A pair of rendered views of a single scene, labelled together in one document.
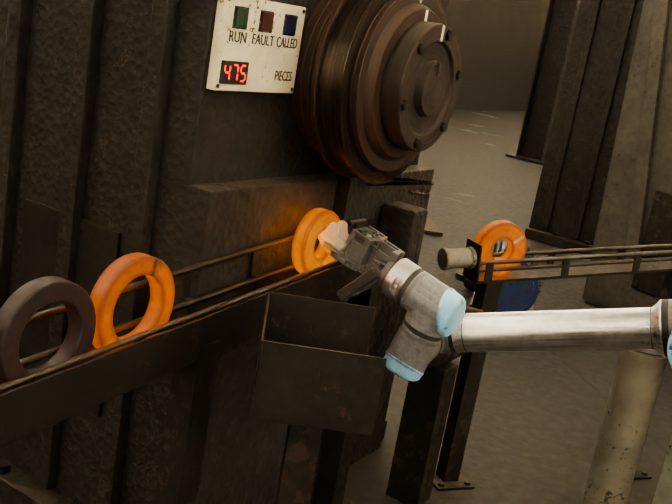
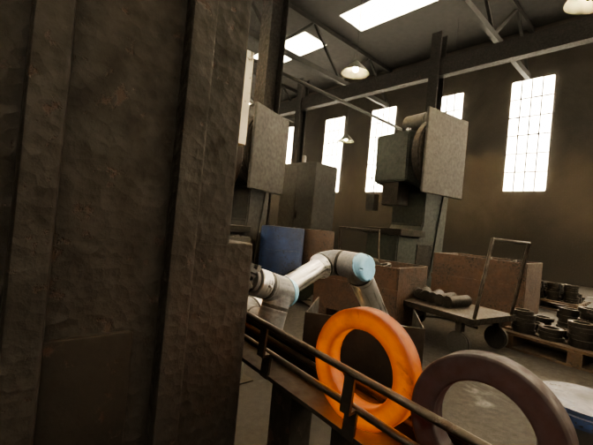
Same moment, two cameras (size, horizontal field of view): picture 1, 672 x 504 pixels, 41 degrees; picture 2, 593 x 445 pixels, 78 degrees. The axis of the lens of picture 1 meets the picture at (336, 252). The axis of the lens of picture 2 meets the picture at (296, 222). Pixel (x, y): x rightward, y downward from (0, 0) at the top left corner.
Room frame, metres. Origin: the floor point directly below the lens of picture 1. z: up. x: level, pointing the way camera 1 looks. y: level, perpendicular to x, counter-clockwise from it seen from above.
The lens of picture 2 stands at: (1.41, 0.92, 0.91)
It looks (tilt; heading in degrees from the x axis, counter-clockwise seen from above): 0 degrees down; 286
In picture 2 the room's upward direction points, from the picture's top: 5 degrees clockwise
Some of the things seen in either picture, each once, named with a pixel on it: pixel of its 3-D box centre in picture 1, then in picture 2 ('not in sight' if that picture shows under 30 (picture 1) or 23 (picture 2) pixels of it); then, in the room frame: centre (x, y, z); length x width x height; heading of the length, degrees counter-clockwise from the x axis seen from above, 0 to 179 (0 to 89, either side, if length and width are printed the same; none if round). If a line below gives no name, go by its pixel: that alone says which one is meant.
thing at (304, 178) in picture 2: not in sight; (304, 221); (3.09, -5.36, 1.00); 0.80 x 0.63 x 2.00; 154
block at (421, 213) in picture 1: (396, 249); not in sight; (2.27, -0.15, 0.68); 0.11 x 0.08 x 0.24; 59
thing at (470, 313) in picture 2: not in sight; (442, 286); (1.00, -2.71, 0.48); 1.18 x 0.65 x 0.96; 139
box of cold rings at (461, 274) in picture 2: not in sight; (484, 286); (0.36, -4.08, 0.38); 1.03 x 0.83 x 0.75; 152
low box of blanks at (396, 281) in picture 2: not in sight; (369, 289); (1.68, -2.94, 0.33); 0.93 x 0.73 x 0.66; 156
